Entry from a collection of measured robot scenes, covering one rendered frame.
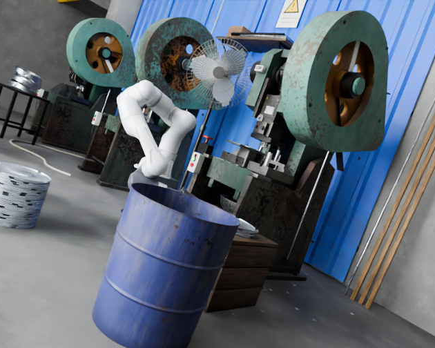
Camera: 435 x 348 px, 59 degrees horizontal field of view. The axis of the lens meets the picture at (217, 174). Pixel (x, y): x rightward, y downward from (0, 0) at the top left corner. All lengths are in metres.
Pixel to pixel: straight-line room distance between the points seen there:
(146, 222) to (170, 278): 0.19
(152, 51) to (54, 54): 5.34
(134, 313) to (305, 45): 1.59
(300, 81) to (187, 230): 1.22
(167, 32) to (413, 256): 2.74
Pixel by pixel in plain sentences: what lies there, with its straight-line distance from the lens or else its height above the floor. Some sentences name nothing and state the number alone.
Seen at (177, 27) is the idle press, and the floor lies 1.59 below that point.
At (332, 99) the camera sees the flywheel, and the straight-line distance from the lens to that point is 2.47.
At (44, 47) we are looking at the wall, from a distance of 8.70.
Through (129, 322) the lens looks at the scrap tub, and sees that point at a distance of 1.35.
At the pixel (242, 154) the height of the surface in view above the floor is 0.72.
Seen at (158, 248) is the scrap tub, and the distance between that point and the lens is 1.24.
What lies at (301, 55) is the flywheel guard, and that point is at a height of 1.33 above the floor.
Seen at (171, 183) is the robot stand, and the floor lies 0.43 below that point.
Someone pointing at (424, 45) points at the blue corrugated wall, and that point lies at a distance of 3.74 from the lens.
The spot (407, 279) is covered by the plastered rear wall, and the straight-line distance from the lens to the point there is 3.33.
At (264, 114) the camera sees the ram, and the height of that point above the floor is 1.03.
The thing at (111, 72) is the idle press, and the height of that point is 1.14.
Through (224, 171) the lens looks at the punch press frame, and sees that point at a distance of 2.53.
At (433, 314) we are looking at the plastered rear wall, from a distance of 3.28.
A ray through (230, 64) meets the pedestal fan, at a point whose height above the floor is 1.40.
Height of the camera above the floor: 0.71
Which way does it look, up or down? 4 degrees down
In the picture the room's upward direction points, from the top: 20 degrees clockwise
